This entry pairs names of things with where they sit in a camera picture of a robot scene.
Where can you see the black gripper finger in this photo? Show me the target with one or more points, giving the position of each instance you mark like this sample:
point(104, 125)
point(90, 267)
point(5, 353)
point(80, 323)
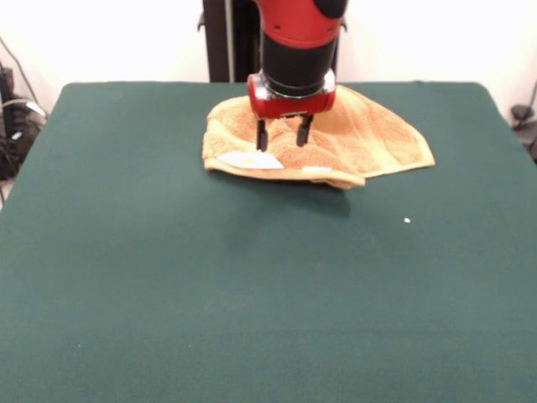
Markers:
point(303, 130)
point(262, 134)

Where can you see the orange terry towel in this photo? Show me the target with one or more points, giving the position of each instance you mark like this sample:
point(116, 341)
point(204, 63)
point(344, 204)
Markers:
point(369, 138)

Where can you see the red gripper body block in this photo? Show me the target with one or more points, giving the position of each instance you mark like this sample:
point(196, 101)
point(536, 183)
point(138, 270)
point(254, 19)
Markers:
point(293, 107)

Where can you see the dark green table cloth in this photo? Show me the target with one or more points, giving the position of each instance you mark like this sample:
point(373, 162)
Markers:
point(168, 294)

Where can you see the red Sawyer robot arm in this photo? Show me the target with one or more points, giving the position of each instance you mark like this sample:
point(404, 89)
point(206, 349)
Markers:
point(298, 50)

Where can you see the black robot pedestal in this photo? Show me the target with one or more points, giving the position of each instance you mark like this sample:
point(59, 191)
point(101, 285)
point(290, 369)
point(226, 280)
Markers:
point(218, 42)

